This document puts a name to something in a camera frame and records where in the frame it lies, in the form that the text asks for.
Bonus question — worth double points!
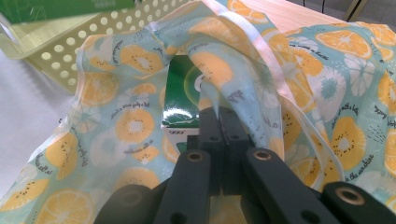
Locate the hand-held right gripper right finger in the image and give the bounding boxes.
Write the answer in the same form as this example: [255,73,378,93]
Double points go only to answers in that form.
[219,107,255,195]

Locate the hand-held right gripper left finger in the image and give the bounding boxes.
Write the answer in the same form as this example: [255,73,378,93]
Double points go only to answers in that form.
[199,106,224,196]

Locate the green and white cube box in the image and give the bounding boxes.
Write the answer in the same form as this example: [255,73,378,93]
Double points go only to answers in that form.
[160,55,208,157]

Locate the orange fruit print bag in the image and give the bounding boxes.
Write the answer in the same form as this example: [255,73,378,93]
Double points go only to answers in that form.
[0,0,396,224]

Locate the cream perforated plastic basket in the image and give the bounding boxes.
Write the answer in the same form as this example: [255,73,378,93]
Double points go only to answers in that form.
[0,0,195,94]

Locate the metal stand leg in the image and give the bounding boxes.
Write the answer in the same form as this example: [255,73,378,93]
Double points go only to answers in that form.
[344,0,372,21]

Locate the tall green and white box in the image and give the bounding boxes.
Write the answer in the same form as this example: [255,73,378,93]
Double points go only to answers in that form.
[0,0,137,25]

